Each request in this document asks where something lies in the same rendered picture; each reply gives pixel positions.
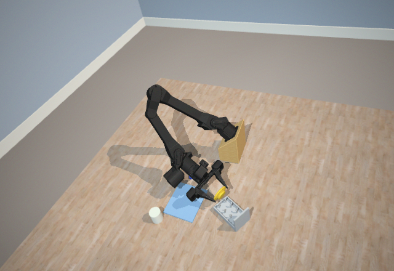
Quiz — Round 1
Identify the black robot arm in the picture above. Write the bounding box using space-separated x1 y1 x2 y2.
145 84 239 188

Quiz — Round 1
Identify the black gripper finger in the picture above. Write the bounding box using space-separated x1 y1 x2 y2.
215 168 228 189
195 189 216 202

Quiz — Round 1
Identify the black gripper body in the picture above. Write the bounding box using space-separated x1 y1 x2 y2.
186 160 224 202

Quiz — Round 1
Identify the light blue rectangular mat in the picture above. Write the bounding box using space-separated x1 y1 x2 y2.
163 182 204 223

